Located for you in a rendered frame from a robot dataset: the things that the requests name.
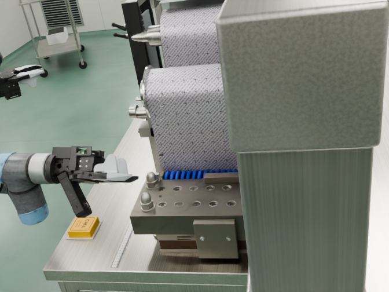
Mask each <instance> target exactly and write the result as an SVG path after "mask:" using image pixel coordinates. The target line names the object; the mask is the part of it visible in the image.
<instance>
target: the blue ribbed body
mask: <svg viewBox="0 0 389 292"><path fill-rule="evenodd" d="M228 172H238V170H237V169H234V170H233V171H232V170H231V169H229V170H227V171H226V170H225V169H223V170H222V171H220V170H219V169H218V170H216V171H215V170H211V171H209V170H205V171H203V170H200V171H197V170H195V171H194V172H192V171H191V170H190V171H186V170H184V171H183V172H181V171H177V172H176V171H172V172H170V171H167V172H166V173H165V175H164V180H173V179H175V180H178V179H201V178H204V175H205V173H228Z"/></svg>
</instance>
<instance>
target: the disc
mask: <svg viewBox="0 0 389 292"><path fill-rule="evenodd" d="M150 69H154V68H153V67H152V66H151V65H147V66H146V68H145V70H144V74H143V79H142V93H143V99H144V105H145V109H146V112H147V114H148V116H149V117H150V114H149V109H148V103H147V100H146V90H145V83H146V75H147V73H148V71H149V70H150Z"/></svg>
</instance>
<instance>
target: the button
mask: <svg viewBox="0 0 389 292"><path fill-rule="evenodd" d="M99 223H100V221H99V219H98V217H85V218H77V217H76V218H75V220H74V222H73V223H72V225H71V227H70V228H69V230H68V235H69V237H70V238H92V236H93V234H94V232H95V230H96V229H97V227H98V225H99Z"/></svg>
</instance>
